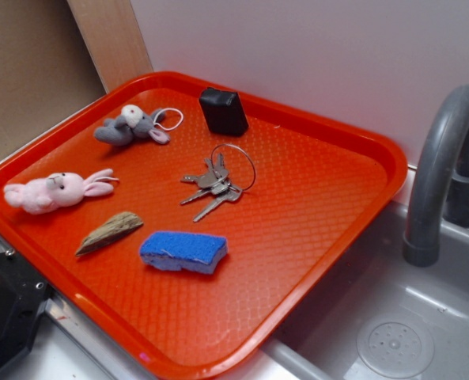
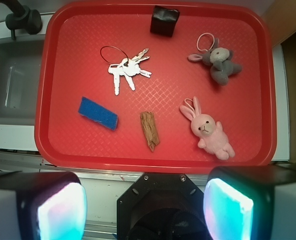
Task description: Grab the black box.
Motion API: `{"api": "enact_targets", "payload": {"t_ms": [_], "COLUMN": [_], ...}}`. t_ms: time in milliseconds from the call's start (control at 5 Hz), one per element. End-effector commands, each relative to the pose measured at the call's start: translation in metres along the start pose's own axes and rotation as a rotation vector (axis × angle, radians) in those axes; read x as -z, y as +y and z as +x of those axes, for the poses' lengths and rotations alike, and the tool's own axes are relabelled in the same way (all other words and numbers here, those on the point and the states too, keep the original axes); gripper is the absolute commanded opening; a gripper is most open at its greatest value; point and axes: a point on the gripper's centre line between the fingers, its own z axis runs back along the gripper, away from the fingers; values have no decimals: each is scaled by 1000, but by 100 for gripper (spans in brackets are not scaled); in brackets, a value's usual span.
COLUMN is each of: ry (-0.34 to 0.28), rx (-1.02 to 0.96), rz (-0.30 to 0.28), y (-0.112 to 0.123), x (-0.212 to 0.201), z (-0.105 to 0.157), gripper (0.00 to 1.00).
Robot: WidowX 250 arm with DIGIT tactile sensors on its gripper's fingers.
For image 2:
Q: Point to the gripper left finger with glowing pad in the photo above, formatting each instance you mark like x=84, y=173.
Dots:
x=41, y=206

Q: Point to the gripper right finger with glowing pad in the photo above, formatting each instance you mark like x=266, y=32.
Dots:
x=251, y=202

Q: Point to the black box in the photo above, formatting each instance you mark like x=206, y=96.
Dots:
x=163, y=21

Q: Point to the pink plush bunny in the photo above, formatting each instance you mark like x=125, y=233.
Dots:
x=212, y=138

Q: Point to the blue sponge piece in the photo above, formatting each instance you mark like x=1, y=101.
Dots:
x=98, y=113

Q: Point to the grey toy sink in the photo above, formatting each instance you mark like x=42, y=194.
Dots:
x=20, y=63

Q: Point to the brown wood bark piece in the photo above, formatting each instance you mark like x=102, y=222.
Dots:
x=150, y=130

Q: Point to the grey plush bunny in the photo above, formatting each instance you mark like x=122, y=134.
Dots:
x=219, y=59

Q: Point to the red plastic tray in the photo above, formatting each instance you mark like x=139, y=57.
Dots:
x=72, y=68

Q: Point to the black toy faucet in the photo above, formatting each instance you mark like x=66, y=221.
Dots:
x=22, y=18

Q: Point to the silver keys on ring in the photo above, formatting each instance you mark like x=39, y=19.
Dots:
x=127, y=68

